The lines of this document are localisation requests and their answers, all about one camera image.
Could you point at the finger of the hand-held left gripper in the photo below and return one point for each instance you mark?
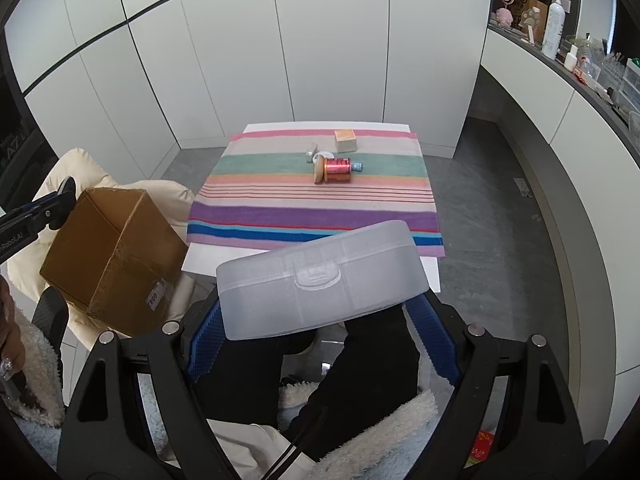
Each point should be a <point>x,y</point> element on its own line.
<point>35,206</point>
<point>62,212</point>

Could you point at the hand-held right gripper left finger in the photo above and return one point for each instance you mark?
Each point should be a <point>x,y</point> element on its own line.
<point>207,345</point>

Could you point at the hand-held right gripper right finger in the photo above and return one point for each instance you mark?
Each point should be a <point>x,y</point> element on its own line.
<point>435,340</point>

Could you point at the brown cardboard box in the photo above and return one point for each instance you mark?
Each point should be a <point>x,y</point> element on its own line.
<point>100,250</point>

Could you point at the translucent plastic case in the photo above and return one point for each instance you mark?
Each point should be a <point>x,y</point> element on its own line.
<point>320,280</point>

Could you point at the red can with blue cap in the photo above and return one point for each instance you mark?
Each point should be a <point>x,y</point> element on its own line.
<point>338,167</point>

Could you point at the person's left hand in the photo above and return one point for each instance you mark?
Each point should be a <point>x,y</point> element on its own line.
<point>10,320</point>

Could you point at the person's black trousers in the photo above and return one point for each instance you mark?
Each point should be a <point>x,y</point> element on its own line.
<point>240,375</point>

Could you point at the striped colourful rug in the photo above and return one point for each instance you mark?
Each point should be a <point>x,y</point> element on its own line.
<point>210,262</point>

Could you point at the black mesh chair part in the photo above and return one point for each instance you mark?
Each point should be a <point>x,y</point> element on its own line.
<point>50,320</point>

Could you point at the cream padded chair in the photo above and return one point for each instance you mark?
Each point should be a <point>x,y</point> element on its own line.
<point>155,195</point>

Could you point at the fluffy fleece jacket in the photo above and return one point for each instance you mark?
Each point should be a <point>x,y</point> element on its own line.
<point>380,425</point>

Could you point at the beige garment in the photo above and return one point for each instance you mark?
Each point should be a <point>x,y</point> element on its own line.
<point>250,450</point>

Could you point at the red printed packet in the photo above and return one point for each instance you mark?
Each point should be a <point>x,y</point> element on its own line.
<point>482,445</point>

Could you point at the striped colourful cloth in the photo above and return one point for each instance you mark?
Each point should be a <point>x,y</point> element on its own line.
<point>310,210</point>

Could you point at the beige makeup sponge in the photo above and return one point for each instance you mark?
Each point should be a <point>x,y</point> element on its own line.
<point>319,172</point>

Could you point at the white round jar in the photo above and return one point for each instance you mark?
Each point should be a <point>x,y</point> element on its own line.
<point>328,154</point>

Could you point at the orange-topped cube box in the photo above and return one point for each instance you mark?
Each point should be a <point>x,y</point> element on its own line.
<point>346,142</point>

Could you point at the white counter cabinet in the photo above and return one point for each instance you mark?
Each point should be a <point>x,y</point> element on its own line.
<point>575,160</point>

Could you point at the small white bottle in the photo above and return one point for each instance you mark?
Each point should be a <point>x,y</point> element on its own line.
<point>571,59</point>

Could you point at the clear acrylic organizer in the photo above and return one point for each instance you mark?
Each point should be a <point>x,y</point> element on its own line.
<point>612,77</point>

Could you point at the pink plush toy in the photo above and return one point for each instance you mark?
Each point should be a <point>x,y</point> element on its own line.
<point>502,17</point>

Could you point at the tall white bottle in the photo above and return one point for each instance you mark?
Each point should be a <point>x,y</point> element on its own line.
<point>552,30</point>

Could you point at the brown paw-print box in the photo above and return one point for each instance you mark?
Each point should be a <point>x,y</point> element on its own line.
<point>530,17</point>

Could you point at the wall outlet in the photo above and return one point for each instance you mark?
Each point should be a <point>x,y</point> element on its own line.
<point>522,188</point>

